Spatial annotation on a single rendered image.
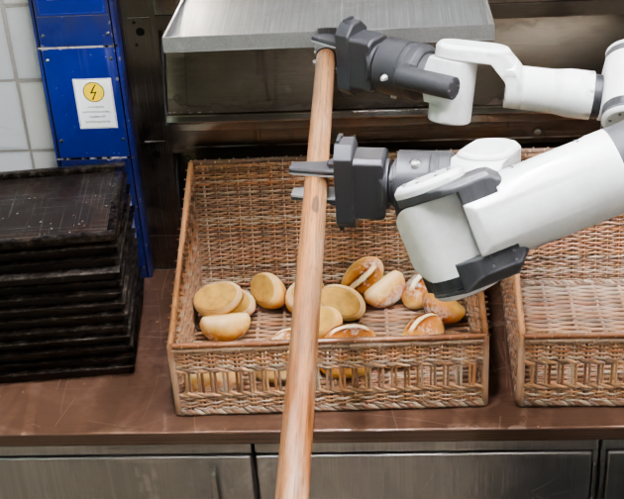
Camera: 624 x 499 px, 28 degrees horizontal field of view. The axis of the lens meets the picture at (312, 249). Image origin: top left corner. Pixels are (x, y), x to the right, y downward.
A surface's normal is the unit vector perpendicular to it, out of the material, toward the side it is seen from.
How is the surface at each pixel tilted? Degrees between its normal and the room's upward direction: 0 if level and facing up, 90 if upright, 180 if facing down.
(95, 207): 0
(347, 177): 90
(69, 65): 90
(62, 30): 90
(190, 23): 0
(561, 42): 70
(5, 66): 90
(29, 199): 0
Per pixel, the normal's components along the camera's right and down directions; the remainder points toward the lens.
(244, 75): -0.07, 0.18
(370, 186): -0.18, 0.51
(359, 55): -0.60, 0.44
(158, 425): -0.06, -0.86
